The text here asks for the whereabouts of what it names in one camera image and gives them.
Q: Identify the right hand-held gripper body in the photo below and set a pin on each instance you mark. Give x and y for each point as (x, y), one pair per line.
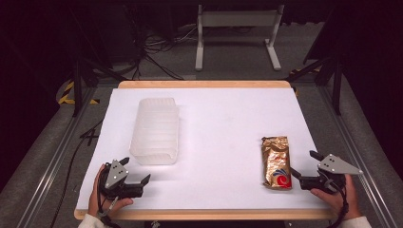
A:
(337, 167)

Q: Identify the translucent plastic container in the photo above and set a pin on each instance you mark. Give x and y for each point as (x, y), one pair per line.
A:
(155, 131)

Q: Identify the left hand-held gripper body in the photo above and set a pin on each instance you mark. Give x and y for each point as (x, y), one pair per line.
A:
(116, 177)

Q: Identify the white table mat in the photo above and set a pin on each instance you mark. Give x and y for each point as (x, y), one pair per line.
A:
(218, 133)

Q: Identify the person's right hand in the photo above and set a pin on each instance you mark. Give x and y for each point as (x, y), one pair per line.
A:
(343, 201)

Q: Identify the person's left hand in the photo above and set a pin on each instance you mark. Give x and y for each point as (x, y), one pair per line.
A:
(95, 198)

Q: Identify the aluminium rail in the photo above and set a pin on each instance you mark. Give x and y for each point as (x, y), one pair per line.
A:
(355, 152)
(53, 164)

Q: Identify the gold snack packet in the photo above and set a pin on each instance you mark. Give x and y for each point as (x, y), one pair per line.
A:
(276, 163)

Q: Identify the white metal stand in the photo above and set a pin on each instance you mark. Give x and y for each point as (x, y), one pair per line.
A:
(237, 19)

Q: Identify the yellow black hazard tape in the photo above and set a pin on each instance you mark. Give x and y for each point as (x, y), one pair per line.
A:
(65, 98)

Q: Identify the black tripod stand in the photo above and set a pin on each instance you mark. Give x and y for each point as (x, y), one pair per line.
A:
(336, 82)
(77, 85)

